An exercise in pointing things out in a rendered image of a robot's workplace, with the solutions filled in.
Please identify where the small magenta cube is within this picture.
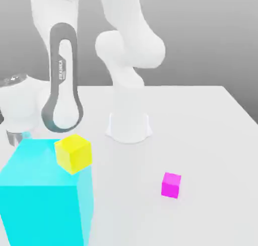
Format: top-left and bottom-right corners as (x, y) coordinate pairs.
(161, 172), (182, 200)

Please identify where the large cyan box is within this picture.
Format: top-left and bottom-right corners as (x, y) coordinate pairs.
(0, 138), (95, 246)

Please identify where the small yellow cube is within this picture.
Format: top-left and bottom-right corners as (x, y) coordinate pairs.
(54, 134), (93, 175)

